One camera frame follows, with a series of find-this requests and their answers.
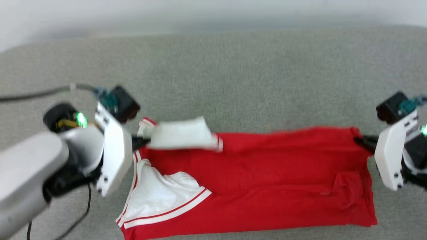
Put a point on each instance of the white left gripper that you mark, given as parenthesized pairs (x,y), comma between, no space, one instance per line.
(115,146)

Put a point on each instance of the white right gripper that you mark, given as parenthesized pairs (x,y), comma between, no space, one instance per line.
(392,150)

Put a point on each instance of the red and white shirt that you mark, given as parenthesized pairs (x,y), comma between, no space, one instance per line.
(267,173)

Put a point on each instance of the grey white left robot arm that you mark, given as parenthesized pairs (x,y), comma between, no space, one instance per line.
(26,166)

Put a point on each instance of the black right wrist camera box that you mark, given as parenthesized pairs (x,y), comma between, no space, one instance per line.
(390,106)

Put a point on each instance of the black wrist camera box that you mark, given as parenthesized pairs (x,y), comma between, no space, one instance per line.
(390,106)
(126,101)

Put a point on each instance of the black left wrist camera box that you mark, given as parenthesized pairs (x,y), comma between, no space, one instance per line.
(126,101)

